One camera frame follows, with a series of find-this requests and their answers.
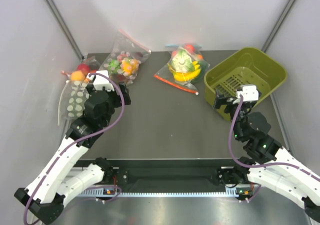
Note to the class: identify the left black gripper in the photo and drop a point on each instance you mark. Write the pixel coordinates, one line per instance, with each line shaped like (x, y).
(117, 97)

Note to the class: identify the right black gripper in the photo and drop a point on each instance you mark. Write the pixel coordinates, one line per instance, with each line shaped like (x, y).
(220, 100)

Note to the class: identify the yellow fake banana bunch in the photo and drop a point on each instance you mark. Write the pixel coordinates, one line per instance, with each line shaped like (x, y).
(188, 76)

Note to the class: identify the red-zip bag with food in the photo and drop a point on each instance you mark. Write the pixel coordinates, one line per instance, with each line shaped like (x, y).
(165, 75)

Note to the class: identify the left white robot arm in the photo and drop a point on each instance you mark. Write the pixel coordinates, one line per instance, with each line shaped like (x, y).
(49, 194)

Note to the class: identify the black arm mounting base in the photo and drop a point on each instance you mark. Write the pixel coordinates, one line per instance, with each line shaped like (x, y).
(173, 175)

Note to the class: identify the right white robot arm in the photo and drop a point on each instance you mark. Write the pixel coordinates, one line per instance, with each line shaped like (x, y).
(269, 164)

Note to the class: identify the white-dotted bag with fruit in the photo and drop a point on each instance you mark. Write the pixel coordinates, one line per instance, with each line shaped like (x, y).
(72, 101)

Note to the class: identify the left clear fruit bag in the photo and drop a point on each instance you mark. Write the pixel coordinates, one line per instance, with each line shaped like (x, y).
(82, 71)

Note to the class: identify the pink-zip dotted bag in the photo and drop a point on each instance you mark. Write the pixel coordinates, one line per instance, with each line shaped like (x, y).
(125, 58)

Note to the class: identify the fake green red mango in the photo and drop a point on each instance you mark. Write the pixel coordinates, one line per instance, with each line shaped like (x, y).
(200, 57)

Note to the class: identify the blue-zip bag with fruit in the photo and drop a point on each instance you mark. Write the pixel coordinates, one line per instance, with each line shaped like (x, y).
(172, 48)

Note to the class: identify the fake red apple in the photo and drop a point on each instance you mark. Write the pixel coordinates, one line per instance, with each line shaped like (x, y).
(190, 48)

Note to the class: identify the olive green plastic basket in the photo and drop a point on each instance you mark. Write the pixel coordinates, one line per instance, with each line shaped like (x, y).
(248, 65)

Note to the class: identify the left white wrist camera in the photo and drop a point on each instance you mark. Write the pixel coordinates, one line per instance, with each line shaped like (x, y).
(100, 83)

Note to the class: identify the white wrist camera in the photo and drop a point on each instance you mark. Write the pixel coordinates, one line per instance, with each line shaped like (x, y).
(248, 92)
(100, 83)

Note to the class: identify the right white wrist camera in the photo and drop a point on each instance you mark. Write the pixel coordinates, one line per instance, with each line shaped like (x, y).
(248, 92)

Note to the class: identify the grey slotted cable duct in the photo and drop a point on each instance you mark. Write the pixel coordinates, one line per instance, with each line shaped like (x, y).
(227, 192)

